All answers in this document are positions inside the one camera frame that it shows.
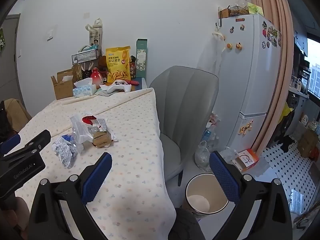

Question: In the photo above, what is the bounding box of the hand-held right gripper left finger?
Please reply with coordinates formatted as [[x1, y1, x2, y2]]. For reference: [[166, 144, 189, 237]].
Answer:
[[28, 152, 113, 240]]

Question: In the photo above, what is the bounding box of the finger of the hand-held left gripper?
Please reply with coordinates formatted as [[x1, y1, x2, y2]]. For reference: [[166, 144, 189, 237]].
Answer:
[[5, 129, 52, 162], [0, 134, 21, 155]]

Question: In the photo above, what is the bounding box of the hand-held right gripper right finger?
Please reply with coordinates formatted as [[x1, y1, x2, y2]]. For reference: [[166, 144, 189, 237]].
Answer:
[[207, 151, 293, 240]]

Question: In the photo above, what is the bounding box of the white round trash bin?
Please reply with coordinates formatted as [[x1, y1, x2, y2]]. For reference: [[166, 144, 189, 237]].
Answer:
[[184, 174, 229, 222]]

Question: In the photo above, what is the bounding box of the white blue-print wrapper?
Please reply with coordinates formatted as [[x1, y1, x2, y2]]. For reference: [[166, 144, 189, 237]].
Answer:
[[52, 136, 81, 169]]

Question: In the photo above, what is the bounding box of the small brown cardboard box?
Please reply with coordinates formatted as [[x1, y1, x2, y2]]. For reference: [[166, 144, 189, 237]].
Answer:
[[92, 130, 113, 149]]

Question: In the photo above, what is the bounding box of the red and white wrapper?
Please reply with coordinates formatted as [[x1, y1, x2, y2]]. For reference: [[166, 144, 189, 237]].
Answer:
[[82, 115, 108, 131]]

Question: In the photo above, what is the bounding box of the person's left hand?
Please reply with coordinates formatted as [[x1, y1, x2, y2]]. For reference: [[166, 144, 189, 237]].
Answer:
[[14, 197, 32, 234]]

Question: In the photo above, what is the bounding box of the black clothing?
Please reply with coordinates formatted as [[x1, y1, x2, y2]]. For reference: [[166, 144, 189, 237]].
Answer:
[[0, 101, 13, 143]]

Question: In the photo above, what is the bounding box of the clear floor plastic bag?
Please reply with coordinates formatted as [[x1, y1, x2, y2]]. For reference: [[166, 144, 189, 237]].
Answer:
[[194, 140, 213, 172]]

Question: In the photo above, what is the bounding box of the orange and white box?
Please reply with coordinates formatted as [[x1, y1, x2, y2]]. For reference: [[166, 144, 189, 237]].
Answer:
[[232, 149, 259, 172]]

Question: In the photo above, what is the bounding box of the cream dotted tablecloth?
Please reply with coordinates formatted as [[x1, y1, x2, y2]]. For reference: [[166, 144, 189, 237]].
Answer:
[[14, 87, 177, 240]]

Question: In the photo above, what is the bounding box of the plastic water bottle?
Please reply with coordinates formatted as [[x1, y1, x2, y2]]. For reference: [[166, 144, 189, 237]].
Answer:
[[201, 126, 215, 145]]

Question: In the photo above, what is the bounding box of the golden lizard fridge magnet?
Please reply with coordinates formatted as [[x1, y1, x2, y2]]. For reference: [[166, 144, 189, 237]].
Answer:
[[239, 120, 253, 135]]

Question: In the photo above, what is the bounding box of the open cardboard box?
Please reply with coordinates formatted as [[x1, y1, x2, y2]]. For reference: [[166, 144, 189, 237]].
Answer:
[[51, 66, 83, 100]]

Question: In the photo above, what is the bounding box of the grey pants leg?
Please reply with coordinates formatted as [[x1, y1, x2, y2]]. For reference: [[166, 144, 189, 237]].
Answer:
[[168, 207, 200, 240]]

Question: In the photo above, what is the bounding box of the blue tissue box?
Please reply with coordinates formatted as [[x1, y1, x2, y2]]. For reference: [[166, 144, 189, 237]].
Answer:
[[72, 78, 97, 98]]

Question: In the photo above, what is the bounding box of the clear floor package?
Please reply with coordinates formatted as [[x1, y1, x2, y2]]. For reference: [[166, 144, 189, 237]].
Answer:
[[290, 189, 304, 214]]

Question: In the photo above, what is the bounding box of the white and green paper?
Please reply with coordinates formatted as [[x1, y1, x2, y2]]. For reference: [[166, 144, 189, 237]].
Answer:
[[96, 84, 118, 96]]

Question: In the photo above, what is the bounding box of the grey door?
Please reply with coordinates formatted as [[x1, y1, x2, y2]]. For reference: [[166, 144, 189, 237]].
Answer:
[[0, 14, 22, 100]]

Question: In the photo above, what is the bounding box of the grey upholstered chair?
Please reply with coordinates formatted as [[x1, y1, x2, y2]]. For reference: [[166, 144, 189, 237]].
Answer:
[[149, 66, 219, 187]]

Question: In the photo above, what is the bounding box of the red vase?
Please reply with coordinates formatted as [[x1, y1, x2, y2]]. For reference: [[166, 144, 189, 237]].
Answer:
[[90, 68, 102, 85]]

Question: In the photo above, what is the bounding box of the white game controller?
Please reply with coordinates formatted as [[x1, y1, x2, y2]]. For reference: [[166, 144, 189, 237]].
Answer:
[[107, 80, 132, 93]]

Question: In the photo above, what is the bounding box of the brown floor cardboard box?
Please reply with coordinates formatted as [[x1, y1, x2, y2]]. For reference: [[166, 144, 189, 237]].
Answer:
[[297, 127, 318, 158]]

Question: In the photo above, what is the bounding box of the white refrigerator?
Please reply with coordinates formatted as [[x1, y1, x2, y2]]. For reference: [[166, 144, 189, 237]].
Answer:
[[212, 14, 282, 155]]

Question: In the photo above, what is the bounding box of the yellow snack bag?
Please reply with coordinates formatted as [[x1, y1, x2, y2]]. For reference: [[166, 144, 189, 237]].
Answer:
[[105, 46, 132, 82]]

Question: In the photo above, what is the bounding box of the white carton tote bag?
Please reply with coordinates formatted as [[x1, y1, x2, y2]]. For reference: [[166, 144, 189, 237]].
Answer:
[[86, 18, 103, 50]]

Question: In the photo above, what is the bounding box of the translucent white hanging bag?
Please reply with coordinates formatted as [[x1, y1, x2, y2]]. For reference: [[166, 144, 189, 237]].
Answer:
[[200, 29, 227, 80]]

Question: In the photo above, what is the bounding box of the tall green box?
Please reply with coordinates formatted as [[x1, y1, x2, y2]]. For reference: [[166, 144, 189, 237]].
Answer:
[[136, 39, 148, 78]]

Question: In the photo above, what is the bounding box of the window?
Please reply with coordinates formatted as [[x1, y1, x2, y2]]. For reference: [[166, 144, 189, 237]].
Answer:
[[306, 37, 320, 98]]

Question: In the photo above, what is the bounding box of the cluster of fridge magnets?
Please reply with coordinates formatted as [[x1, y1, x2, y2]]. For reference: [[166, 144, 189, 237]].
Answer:
[[261, 21, 282, 48]]

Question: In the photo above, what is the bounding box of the green card box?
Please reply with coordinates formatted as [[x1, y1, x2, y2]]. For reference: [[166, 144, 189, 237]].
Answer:
[[247, 2, 263, 15]]

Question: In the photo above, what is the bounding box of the black wire basket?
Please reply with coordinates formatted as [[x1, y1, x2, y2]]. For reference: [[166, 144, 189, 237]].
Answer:
[[71, 49, 103, 64]]

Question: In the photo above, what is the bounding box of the green wall decoration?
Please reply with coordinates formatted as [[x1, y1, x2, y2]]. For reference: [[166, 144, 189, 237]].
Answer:
[[0, 27, 6, 53]]

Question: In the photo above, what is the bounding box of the dark wire fridge basket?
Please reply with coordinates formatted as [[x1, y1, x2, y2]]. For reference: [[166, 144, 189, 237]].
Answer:
[[229, 5, 250, 15]]

